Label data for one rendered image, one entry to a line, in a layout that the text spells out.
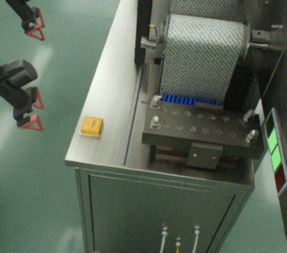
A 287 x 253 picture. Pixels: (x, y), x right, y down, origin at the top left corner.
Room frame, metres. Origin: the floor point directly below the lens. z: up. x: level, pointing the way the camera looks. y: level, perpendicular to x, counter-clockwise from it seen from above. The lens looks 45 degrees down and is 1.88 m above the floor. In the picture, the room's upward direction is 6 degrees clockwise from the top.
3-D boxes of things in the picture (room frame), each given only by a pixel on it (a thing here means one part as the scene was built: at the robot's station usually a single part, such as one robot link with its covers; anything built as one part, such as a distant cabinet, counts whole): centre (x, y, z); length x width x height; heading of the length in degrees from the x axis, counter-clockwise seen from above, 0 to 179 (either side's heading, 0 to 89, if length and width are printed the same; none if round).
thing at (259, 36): (0.98, -0.35, 1.28); 0.06 x 0.05 x 0.02; 87
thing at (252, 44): (0.98, -0.35, 1.25); 0.07 x 0.04 x 0.04; 87
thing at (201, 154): (0.71, -0.22, 0.96); 0.10 x 0.03 x 0.11; 87
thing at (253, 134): (0.75, -0.37, 1.05); 0.04 x 0.04 x 0.04
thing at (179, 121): (0.80, -0.21, 1.00); 0.40 x 0.16 x 0.06; 87
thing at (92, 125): (0.84, 0.18, 0.91); 0.07 x 0.07 x 0.02; 87
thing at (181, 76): (0.92, -0.17, 1.11); 0.23 x 0.01 x 0.18; 87
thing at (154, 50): (1.03, -0.02, 1.05); 0.06 x 0.05 x 0.31; 87
